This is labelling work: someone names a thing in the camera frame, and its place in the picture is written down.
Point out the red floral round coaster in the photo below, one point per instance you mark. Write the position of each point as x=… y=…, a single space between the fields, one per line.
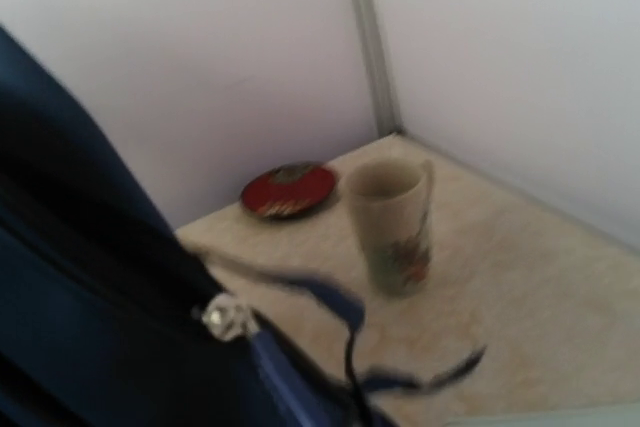
x=289 y=191

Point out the white floral paper cup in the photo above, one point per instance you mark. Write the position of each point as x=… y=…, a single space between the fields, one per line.
x=389 y=204

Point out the navy blue student backpack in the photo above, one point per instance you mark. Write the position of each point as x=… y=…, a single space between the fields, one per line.
x=107 y=320

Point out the left aluminium frame post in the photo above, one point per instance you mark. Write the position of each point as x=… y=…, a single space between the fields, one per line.
x=382 y=90

